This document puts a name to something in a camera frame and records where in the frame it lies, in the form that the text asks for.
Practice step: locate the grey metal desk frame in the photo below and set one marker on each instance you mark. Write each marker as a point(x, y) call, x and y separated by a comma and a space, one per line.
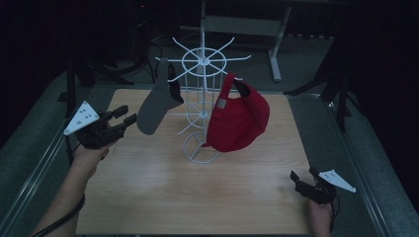
point(243, 25)

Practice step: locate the person's left hand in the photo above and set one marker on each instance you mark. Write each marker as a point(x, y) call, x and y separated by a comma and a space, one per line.
point(87, 159)

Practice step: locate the person's right hand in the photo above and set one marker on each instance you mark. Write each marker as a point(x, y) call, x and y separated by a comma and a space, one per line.
point(319, 219)

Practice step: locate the black metal stand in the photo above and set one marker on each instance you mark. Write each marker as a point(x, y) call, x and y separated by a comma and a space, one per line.
point(341, 95)
point(70, 89)

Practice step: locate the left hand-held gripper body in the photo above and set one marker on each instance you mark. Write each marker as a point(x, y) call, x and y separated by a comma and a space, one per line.
point(82, 118)

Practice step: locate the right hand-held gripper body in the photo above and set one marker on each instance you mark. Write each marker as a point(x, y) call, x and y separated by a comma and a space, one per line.
point(336, 180)

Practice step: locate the red baseball cap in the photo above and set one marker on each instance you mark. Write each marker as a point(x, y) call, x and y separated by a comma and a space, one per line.
point(237, 125)

